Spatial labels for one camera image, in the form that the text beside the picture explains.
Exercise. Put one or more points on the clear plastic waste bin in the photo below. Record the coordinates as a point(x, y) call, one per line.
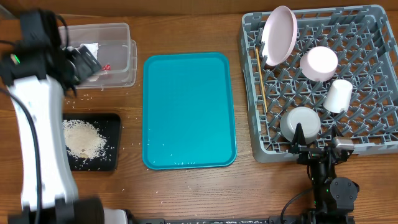
point(116, 48)

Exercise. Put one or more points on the small pink bowl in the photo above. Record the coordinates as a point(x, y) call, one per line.
point(319, 64)

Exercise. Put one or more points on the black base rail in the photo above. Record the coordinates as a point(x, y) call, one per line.
point(290, 219)

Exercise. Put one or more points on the white paper cup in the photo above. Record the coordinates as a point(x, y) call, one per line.
point(338, 97)

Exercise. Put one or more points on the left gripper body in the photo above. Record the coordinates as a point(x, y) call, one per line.
point(81, 68)

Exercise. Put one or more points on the teal serving tray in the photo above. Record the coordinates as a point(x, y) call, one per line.
point(188, 115)

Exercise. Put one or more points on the gray dishwasher rack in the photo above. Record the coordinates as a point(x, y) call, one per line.
point(362, 39)

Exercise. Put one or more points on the large white plate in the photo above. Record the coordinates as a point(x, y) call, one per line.
point(279, 35)

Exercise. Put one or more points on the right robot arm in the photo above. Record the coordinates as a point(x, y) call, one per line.
point(333, 196)

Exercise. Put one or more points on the white napkin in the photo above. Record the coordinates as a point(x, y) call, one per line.
point(91, 49)

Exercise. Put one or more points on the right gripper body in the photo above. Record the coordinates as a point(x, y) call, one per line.
point(309, 156)

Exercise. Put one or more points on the black rectangular tray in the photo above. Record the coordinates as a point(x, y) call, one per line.
point(109, 125)

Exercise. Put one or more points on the wooden chopstick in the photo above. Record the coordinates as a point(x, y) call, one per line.
point(261, 80)

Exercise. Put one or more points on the red sauce packet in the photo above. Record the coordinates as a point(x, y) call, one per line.
point(106, 67)

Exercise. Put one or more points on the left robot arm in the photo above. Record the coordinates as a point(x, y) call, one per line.
point(36, 73)

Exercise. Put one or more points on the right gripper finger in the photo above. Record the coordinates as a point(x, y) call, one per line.
point(335, 132)
point(299, 138)

